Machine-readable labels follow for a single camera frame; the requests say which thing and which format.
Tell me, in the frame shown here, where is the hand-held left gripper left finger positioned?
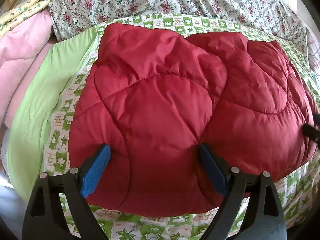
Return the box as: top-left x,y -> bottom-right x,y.
22,143 -> 111,240

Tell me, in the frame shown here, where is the yellow patterned blanket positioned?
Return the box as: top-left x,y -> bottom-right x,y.
0,0 -> 60,28

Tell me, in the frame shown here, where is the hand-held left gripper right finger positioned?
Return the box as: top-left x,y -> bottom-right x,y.
199,142 -> 287,240

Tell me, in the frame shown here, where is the pink white cloth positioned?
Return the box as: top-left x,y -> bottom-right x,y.
305,27 -> 320,82

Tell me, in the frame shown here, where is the pink quilt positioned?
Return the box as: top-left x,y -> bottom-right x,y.
0,9 -> 55,128

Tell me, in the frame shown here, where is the pale blue cloth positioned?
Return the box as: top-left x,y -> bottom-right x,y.
0,127 -> 28,233

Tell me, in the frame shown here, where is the green patterned blanket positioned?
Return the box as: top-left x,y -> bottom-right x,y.
6,12 -> 320,240

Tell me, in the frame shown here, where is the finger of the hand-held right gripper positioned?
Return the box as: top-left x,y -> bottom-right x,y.
302,124 -> 320,145

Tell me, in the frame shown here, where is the red quilted jacket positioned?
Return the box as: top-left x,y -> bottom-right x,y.
69,22 -> 318,217

